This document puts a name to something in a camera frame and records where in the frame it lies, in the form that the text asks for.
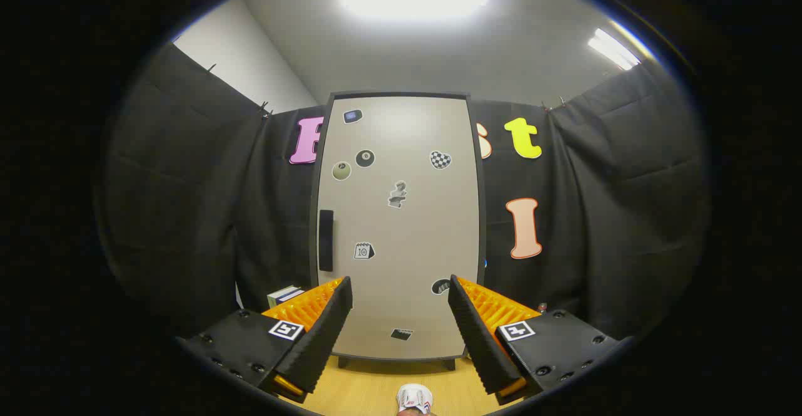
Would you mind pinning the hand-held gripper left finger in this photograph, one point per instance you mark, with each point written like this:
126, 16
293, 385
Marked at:
322, 334

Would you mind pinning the green white book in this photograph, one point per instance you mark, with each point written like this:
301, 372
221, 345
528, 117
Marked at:
276, 296

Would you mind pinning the beige shoe cabinet door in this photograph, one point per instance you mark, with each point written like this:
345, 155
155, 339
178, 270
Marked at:
401, 247

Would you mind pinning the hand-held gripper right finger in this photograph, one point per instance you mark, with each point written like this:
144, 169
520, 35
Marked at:
479, 341

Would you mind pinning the dark grey shoe cabinet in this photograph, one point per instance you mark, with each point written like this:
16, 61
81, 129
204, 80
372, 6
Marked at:
483, 215

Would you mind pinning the dark blue book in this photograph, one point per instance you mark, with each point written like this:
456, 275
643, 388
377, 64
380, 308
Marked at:
292, 293

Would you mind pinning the narrow ceiling light strip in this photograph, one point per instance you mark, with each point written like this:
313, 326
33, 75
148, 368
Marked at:
613, 48

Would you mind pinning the white shoe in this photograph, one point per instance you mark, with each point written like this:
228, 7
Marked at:
415, 397

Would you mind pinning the black backdrop cloth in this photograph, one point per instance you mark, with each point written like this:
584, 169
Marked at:
595, 215

